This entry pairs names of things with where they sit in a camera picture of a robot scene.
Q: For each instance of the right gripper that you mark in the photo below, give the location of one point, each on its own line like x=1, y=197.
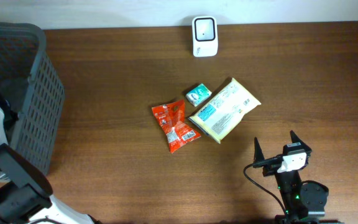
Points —
x=272, y=162

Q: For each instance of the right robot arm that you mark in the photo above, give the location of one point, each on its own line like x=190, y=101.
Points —
x=302, y=201

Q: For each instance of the white barcode scanner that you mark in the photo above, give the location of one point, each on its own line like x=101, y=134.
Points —
x=205, y=36

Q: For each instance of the grey plastic mesh basket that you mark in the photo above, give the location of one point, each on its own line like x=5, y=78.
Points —
x=33, y=90

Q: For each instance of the red snack bag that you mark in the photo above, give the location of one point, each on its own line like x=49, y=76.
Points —
x=171, y=118

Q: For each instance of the teal tissue pack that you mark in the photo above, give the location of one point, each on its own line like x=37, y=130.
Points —
x=198, y=95

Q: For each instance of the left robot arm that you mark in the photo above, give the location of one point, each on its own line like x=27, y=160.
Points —
x=26, y=196

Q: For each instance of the yellow wet wipes pack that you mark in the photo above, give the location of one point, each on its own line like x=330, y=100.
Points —
x=222, y=113

